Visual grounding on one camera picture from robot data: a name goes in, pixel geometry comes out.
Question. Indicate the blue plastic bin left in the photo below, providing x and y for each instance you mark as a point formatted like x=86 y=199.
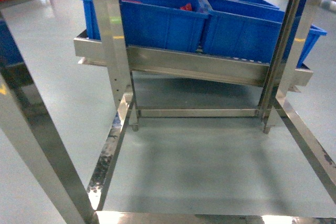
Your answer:
x=164 y=24

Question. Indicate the stainless steel rack frame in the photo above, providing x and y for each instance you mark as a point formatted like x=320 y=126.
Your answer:
x=102 y=132

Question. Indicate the blue plastic bin right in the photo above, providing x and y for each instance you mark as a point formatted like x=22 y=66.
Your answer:
x=241 y=30

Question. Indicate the blue plastic bin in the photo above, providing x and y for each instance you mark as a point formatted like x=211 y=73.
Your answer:
x=241 y=30
x=164 y=24

